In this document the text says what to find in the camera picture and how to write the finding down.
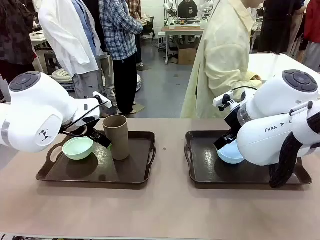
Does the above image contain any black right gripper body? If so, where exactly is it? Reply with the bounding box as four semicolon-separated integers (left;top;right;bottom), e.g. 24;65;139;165
224;107;241;141

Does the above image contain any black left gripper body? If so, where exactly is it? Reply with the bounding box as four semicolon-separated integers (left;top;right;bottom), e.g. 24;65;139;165
62;116;106;145

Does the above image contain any brown tall cup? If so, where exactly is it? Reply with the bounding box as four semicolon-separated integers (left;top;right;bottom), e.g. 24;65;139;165
102;114;130;161

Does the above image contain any light blue bowl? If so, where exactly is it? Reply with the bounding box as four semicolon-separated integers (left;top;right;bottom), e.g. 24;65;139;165
216;139;245;165

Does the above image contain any light green bowl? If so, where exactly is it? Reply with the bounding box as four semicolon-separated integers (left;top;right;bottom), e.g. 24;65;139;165
62;136;95;161

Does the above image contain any dark brown serving tray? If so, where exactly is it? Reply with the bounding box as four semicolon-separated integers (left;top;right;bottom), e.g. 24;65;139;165
184;130;313;189
35;130;157;185

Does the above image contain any person in yellow shirt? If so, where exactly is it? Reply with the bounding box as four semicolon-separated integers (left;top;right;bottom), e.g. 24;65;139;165
180;0;264;119

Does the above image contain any dark plastic stool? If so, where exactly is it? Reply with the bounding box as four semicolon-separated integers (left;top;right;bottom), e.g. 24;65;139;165
43;50;63;75

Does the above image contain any cardboard box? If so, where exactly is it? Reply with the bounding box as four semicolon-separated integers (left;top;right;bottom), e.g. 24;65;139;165
177;46;199;66

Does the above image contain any bystander in white shirt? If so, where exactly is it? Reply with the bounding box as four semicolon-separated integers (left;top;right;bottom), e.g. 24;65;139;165
38;0;106;101

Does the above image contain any bystander in plaid shirt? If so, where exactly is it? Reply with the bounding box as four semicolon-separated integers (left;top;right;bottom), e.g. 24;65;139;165
98;0;145;116

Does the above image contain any background workbench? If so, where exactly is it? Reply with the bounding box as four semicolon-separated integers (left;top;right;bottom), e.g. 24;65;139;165
159;24;206;59

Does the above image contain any bystander in black clothes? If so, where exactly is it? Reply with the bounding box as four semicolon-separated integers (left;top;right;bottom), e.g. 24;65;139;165
256;0;307;55

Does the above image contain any bystander in dark patterned top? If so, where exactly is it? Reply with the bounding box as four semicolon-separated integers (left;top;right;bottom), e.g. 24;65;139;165
0;0;39;85

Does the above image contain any bystander in red top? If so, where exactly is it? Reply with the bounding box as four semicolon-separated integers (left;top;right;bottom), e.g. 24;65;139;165
301;0;320;72

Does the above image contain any thin black left camera cable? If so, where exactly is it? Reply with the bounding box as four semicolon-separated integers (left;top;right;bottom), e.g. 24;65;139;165
59;95;109;135

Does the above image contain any thin black camera cable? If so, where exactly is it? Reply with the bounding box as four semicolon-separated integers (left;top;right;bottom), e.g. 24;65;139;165
230;85;259;102
59;95;109;135

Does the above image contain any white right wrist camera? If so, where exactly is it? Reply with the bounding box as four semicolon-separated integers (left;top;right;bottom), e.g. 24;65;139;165
212;90;236;113

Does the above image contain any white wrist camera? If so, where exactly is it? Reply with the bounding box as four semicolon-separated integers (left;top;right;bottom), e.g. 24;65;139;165
212;90;236;113
92;90;113;110

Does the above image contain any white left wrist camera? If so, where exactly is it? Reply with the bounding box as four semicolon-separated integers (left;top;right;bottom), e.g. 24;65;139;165
92;90;113;110

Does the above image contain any thin black right camera cable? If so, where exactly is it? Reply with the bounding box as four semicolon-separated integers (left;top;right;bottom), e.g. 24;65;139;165
230;85;259;102

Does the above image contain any black right arm cable sleeve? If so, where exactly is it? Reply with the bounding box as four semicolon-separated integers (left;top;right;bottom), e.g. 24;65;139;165
268;100;320;189

